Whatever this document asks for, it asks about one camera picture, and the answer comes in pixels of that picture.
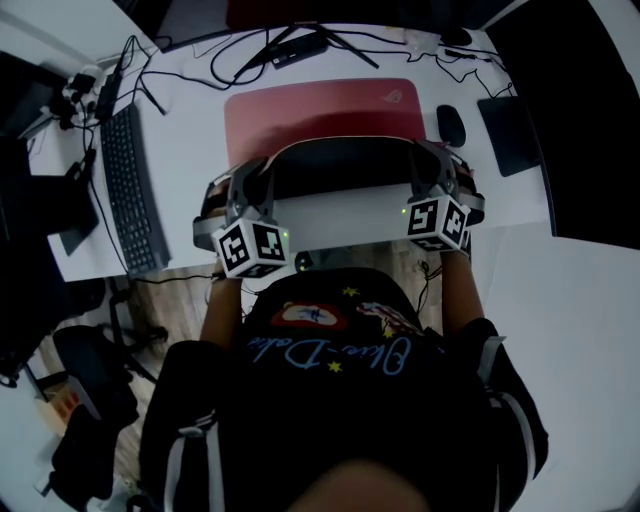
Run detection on black mouse pad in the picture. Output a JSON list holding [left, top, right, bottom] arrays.
[[476, 95, 543, 179]]

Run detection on person's right forearm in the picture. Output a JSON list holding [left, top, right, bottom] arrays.
[[438, 247, 487, 337]]

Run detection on red desk mat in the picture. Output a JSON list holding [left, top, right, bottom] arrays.
[[223, 77, 452, 201]]

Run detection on person's right hand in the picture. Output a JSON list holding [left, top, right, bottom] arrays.
[[450, 155, 477, 195]]

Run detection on black power adapter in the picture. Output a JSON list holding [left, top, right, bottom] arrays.
[[269, 32, 331, 70]]

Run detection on white power strip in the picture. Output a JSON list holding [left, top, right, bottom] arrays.
[[62, 62, 124, 124]]

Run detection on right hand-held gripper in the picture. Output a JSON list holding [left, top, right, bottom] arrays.
[[402, 139, 487, 257]]

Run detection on person's black printed t-shirt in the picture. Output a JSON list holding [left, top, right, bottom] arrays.
[[138, 266, 550, 512]]

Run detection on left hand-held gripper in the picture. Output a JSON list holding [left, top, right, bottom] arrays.
[[192, 157, 292, 280]]

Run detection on black office chair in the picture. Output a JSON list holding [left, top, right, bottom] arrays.
[[47, 277, 170, 504]]

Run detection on black monitor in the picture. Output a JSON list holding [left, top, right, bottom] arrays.
[[153, 0, 321, 54]]

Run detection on person's left hand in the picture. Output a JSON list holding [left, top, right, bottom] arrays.
[[204, 179, 232, 219]]

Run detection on black computer mouse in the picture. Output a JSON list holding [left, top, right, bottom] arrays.
[[435, 103, 468, 149]]

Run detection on black round device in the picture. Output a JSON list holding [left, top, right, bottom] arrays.
[[439, 24, 474, 47]]

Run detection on person's left forearm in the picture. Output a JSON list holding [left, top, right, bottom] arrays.
[[198, 258, 247, 354]]

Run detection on black monitor stand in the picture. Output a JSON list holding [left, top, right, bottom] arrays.
[[233, 23, 380, 82]]

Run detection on black keyboard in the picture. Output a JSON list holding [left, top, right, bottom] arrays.
[[98, 102, 172, 277]]

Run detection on black cable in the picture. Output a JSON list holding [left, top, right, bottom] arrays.
[[113, 33, 236, 117], [324, 27, 516, 101]]

